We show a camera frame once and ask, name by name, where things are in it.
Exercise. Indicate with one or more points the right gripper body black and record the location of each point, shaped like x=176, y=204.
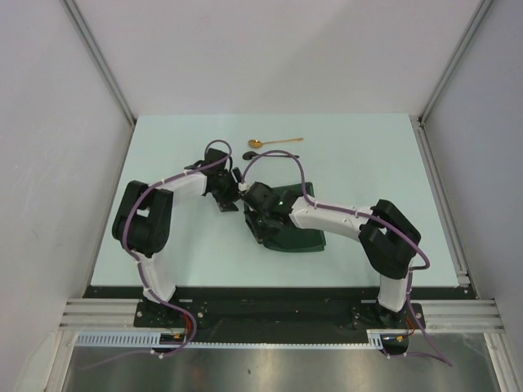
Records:
x=266, y=227

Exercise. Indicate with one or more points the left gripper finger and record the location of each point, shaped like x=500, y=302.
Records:
x=197, y=165
x=227, y=203

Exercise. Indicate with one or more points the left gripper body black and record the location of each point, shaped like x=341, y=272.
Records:
x=227, y=188

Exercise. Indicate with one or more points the dark green cloth napkin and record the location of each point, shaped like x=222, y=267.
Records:
x=302, y=241

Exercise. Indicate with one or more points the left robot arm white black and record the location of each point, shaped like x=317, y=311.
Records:
x=143, y=221

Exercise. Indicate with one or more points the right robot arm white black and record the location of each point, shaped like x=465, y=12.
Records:
x=387, y=237

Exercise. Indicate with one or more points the black spoon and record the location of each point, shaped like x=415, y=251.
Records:
x=251, y=155

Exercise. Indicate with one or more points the gold spoon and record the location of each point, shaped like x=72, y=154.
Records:
x=257, y=144

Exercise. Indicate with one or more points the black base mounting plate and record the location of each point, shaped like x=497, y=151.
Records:
x=278, y=315

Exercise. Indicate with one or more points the right white cable duct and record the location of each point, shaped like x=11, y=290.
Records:
x=389, y=339

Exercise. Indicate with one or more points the white cable duct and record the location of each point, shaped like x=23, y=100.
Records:
x=130, y=339
x=389, y=339

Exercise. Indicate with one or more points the left white cable duct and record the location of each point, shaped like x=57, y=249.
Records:
x=130, y=339

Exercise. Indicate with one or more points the left aluminium frame post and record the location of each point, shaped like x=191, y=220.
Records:
x=88, y=39

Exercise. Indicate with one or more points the aluminium frame post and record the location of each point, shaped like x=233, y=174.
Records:
x=88, y=39
x=466, y=39

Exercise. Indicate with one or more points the right aluminium frame post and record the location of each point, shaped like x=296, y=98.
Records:
x=466, y=39

